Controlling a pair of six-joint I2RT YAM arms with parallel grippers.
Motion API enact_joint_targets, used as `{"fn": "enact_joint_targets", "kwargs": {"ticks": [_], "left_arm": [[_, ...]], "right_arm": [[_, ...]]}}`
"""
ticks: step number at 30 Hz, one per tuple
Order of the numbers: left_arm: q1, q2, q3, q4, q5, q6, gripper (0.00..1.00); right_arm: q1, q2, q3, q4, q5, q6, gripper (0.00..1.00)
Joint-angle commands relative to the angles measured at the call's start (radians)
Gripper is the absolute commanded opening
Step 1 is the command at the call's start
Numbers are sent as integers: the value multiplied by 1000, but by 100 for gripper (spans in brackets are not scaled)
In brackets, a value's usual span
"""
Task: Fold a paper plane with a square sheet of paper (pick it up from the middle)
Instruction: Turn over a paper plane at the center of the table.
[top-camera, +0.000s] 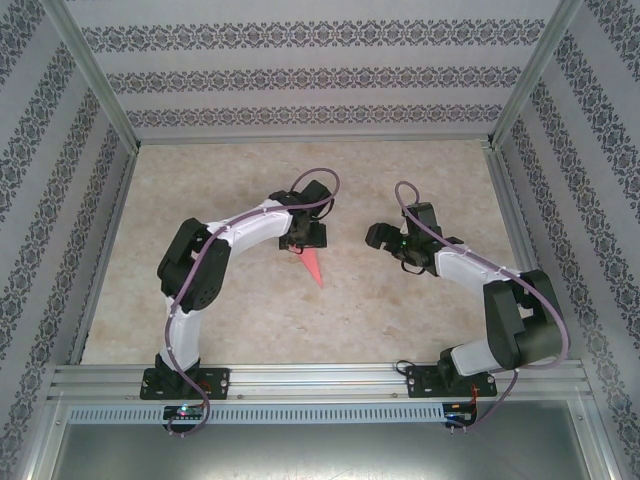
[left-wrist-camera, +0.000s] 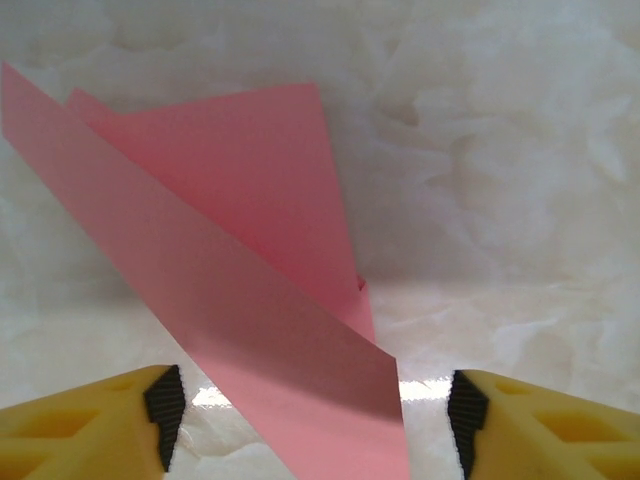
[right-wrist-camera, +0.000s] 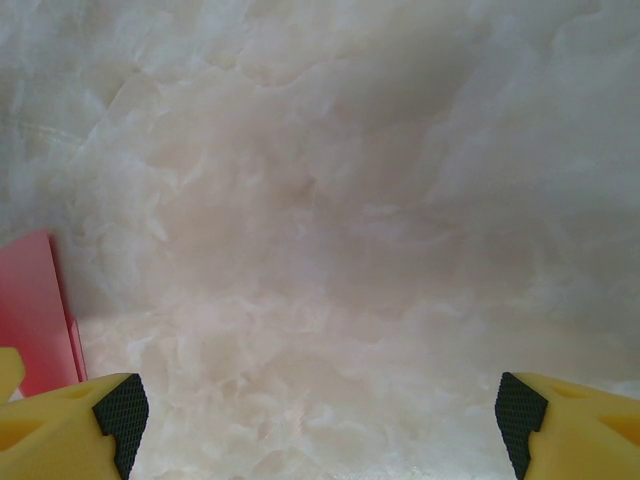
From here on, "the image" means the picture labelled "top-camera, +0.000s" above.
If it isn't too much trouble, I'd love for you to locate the pink cloth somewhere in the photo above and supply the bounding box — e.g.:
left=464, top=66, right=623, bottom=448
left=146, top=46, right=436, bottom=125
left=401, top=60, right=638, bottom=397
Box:
left=297, top=247, right=326, bottom=290

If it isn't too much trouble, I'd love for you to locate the grey sheet metal panel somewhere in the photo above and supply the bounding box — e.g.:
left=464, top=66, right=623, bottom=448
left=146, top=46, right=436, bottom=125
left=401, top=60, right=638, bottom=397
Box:
left=29, top=422, right=614, bottom=480

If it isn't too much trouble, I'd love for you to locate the aluminium table edge rail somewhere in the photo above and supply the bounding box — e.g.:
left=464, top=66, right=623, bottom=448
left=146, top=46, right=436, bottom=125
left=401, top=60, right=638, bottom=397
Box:
left=67, top=147, right=141, bottom=365
left=483, top=147, right=570, bottom=361

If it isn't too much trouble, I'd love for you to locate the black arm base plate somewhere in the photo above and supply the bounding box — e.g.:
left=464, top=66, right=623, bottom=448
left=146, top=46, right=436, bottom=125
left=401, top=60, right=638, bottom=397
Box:
left=139, top=367, right=232, bottom=401
left=405, top=364, right=500, bottom=400

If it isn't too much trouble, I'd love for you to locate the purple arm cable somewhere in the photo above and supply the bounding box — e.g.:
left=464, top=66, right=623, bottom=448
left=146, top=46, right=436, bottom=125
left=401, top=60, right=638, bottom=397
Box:
left=164, top=168, right=345, bottom=440
left=394, top=179, right=571, bottom=432

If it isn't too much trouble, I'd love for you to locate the wide aluminium mounting rail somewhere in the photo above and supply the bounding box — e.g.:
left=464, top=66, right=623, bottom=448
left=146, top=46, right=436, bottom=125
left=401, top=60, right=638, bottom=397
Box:
left=47, top=363, right=594, bottom=401

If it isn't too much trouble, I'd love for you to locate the slotted grey cable duct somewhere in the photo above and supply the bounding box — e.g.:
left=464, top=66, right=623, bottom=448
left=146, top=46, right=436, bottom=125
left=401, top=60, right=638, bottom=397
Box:
left=66, top=401, right=479, bottom=426

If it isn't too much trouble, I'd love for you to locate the aluminium frame post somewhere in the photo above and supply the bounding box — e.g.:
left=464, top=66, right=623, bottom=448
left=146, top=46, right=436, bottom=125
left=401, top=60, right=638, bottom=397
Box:
left=569, top=397, right=634, bottom=480
left=483, top=0, right=590, bottom=151
left=43, top=0, right=143, bottom=154
left=12, top=397, right=71, bottom=480

